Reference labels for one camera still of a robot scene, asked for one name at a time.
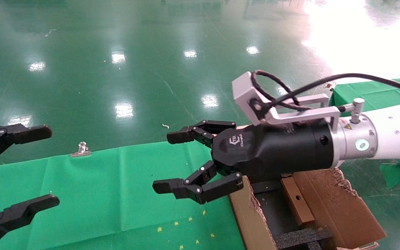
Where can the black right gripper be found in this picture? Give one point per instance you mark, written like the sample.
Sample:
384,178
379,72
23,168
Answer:
276,149

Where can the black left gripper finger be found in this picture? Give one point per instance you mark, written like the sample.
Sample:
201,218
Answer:
30,133
23,210

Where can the small brown cardboard box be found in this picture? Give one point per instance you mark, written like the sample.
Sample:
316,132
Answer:
295,208

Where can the open cardboard carton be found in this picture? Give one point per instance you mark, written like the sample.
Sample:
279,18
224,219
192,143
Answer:
248,215

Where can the small white floor scrap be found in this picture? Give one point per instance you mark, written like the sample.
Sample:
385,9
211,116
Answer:
165,126

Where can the silver binder clip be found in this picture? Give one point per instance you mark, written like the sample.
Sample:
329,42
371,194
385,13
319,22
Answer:
81,150
330,85

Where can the green tablecloth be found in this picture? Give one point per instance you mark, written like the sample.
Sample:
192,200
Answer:
99,194

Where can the black foam sheet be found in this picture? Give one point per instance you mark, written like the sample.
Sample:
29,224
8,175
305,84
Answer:
276,211

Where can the black foam block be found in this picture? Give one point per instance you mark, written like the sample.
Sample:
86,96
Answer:
300,239

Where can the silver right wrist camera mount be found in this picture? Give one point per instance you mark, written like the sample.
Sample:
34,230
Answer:
243,86

